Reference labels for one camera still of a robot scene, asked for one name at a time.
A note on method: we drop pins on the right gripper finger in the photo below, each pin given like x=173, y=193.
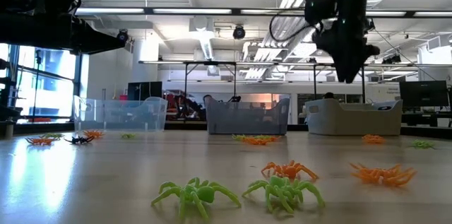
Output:
x=343, y=66
x=356, y=65

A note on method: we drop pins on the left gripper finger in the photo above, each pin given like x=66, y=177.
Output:
x=102, y=50
x=106, y=40

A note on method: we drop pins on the orange plastic toy spider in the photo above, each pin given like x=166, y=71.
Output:
x=289, y=171
x=40, y=141
x=93, y=134
x=373, y=135
x=259, y=142
x=250, y=141
x=269, y=140
x=373, y=140
x=383, y=176

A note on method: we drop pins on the person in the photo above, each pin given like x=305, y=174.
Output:
x=329, y=95

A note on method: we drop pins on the black light stand pole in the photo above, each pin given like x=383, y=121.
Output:
x=36, y=86

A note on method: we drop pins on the white plastic bin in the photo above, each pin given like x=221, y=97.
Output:
x=339, y=121

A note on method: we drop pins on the black monitor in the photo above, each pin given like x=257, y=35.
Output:
x=144, y=91
x=423, y=93

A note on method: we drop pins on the clear plastic bin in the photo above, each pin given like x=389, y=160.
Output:
x=106, y=118

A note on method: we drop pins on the red background equipment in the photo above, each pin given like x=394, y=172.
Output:
x=173, y=103

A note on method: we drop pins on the black rig crossbar with lights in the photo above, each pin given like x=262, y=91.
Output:
x=192, y=11

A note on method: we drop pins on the black plastic toy spider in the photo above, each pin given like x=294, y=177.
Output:
x=79, y=140

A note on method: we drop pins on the smoky grey plastic bin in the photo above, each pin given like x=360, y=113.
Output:
x=247, y=121

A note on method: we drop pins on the black background rig frame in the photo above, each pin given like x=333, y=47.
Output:
x=314, y=86
x=186, y=86

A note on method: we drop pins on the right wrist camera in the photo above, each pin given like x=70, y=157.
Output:
x=321, y=6

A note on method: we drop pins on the black overhead camera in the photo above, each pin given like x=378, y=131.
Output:
x=239, y=33

